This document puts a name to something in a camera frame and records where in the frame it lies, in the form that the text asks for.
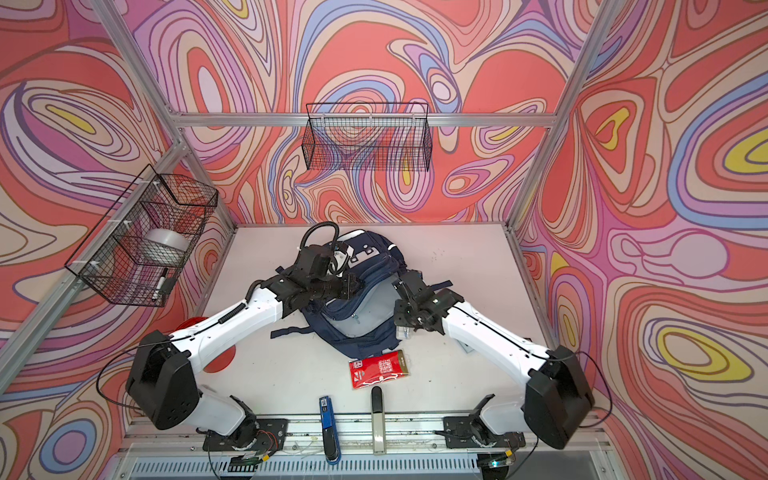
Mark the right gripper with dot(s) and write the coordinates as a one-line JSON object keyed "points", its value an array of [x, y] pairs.
{"points": [[400, 315]]}

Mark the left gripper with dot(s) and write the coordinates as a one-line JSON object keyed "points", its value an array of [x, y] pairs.
{"points": [[349, 291]]}

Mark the navy blue backpack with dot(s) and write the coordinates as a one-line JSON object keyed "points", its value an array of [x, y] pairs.
{"points": [[363, 326]]}

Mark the clear pen pack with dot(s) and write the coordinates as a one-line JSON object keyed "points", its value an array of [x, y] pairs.
{"points": [[404, 332]]}

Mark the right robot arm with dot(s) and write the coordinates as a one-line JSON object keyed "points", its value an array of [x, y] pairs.
{"points": [[556, 396]]}

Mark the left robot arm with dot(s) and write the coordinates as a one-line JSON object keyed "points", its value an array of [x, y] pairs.
{"points": [[163, 375]]}

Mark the red packet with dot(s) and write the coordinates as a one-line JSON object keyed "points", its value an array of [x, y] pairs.
{"points": [[379, 369]]}

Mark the red cup with markers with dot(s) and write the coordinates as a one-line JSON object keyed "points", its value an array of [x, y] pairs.
{"points": [[223, 360]]}

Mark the black beige stapler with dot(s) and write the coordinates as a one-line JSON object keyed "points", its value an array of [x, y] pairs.
{"points": [[378, 421]]}

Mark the white tape roll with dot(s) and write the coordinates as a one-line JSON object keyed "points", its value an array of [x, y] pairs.
{"points": [[164, 247]]}

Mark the marker in basket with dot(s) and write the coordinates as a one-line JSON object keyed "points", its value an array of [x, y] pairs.
{"points": [[157, 292]]}

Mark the blue stapler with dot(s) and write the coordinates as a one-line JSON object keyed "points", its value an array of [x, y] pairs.
{"points": [[330, 438]]}

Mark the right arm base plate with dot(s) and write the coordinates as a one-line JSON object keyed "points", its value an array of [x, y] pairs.
{"points": [[468, 431]]}

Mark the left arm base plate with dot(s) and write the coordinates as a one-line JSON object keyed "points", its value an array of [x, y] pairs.
{"points": [[262, 436]]}

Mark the back wire basket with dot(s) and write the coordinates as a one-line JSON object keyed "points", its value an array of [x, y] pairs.
{"points": [[367, 136]]}

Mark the wire basket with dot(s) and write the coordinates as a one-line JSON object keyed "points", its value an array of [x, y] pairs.
{"points": [[160, 218], [367, 136]]}

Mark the left wire basket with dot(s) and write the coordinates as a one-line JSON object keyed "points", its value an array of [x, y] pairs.
{"points": [[160, 218]]}

